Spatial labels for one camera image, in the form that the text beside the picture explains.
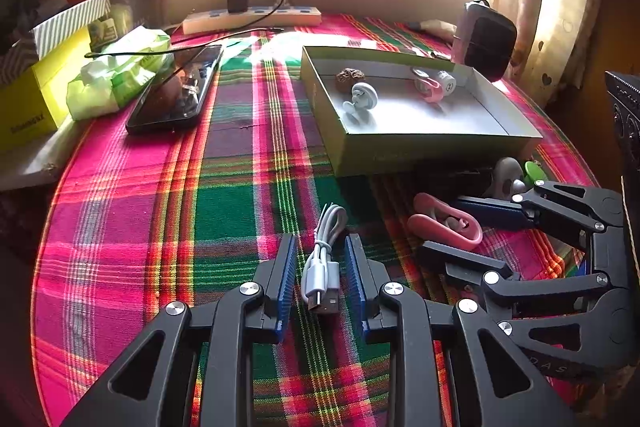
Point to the white striped box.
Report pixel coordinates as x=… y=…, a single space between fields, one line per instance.
x=70 y=22

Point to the pink clip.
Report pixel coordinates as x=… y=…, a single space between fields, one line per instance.
x=430 y=227

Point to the green cardboard box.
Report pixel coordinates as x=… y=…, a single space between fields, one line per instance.
x=400 y=152

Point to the white panda toy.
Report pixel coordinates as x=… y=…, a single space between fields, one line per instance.
x=507 y=172

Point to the white shelf board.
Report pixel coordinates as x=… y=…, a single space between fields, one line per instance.
x=30 y=167

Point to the brown walnut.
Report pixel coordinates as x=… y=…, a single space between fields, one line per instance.
x=346 y=77

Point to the green label small carton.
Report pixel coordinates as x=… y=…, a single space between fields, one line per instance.
x=102 y=32

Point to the white power strip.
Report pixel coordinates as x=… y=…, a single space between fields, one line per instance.
x=210 y=23

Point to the white mushroom-shaped hook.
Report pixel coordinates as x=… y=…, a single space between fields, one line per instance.
x=362 y=94

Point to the beige pouch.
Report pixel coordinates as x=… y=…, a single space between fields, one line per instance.
x=440 y=27

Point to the yellow cardboard box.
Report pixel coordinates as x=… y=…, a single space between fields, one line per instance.
x=30 y=107

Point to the pink and black heater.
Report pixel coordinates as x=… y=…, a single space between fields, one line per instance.
x=490 y=42

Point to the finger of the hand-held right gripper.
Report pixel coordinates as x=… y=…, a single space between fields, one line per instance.
x=460 y=259
x=492 y=209

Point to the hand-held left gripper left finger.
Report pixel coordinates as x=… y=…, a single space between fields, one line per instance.
x=285 y=292

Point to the white jar cap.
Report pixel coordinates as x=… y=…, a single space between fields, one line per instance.
x=445 y=83

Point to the black smartphone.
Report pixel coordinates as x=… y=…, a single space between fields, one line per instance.
x=170 y=102

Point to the heart print curtain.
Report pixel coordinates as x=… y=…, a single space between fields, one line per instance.
x=555 y=32

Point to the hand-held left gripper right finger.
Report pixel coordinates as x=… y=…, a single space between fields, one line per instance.
x=355 y=292

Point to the green tissue pack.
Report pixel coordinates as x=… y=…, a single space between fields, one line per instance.
x=130 y=77

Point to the green-topped white cap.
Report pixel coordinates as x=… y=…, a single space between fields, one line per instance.
x=535 y=169

